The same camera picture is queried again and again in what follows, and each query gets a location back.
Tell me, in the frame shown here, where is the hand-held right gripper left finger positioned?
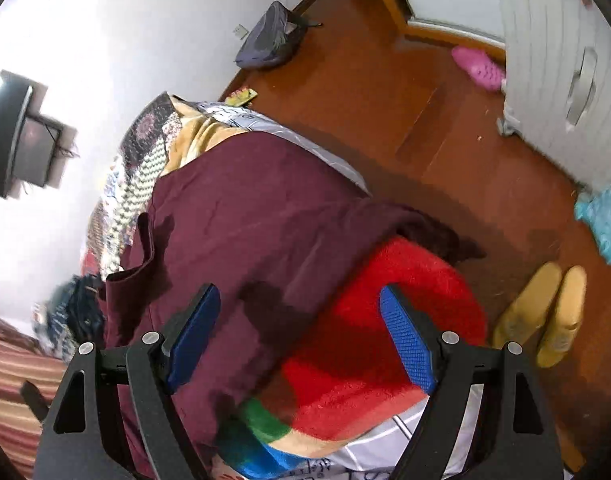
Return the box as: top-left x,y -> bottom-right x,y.
32,284 -> 221,480

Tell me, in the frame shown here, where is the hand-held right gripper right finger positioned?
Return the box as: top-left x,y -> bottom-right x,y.
379,284 -> 566,480

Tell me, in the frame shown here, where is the maroon garment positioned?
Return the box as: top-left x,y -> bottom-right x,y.
98,130 -> 486,480

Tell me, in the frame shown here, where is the red multicolour fleece blanket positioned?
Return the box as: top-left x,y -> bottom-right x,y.
158,105 -> 489,478

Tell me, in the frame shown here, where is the dark blue patterned cloth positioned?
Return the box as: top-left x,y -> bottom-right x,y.
32,272 -> 106,361

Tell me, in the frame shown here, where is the yellow slipper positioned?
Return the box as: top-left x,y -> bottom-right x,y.
535,265 -> 587,368
493,261 -> 563,348

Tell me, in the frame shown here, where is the patterned patchwork blanket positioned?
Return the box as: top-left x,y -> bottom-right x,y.
80,91 -> 251,281

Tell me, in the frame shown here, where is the striped cloth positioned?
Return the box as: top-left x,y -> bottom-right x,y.
0,310 -> 71,466

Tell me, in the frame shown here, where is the grey white printed bedsheet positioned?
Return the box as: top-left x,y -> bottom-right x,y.
190,101 -> 491,480

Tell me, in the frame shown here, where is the teal cloth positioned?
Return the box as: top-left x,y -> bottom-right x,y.
574,172 -> 611,267

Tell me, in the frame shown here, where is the colourful small packet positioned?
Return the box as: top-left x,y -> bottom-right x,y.
225,87 -> 258,107

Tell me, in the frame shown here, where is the pink slipper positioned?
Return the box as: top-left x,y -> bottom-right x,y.
451,45 -> 506,92

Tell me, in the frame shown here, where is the white wardrobe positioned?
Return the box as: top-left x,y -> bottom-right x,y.
488,0 -> 611,193

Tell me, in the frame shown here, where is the grey backpack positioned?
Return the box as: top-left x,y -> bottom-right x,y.
234,1 -> 322,70

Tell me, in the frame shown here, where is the wall-mounted television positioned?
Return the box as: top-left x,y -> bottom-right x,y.
0,70 -> 78,198

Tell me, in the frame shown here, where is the wooden door frame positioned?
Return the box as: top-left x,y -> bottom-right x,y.
358,0 -> 506,63

